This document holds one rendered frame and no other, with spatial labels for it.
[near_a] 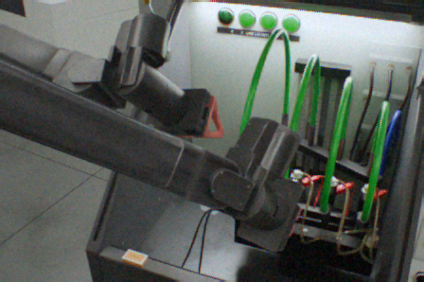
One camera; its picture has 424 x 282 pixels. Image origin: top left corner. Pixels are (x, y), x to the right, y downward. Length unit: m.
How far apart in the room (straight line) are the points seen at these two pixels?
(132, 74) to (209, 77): 0.73
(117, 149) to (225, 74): 0.87
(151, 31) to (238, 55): 0.65
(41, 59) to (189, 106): 0.23
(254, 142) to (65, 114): 0.23
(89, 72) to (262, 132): 0.24
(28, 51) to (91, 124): 0.31
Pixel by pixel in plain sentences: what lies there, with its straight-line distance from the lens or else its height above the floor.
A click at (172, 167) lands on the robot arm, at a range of 0.44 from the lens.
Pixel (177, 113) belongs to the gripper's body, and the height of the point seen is 1.39.
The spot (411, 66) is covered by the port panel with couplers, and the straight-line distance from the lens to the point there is 1.17.
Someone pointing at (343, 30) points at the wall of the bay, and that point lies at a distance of 1.15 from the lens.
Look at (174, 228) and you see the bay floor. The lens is 1.27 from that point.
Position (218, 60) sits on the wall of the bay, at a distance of 1.26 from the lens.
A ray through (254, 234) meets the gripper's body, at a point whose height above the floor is 1.25.
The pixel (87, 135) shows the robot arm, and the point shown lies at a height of 1.48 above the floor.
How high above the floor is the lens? 1.67
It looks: 30 degrees down
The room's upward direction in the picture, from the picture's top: straight up
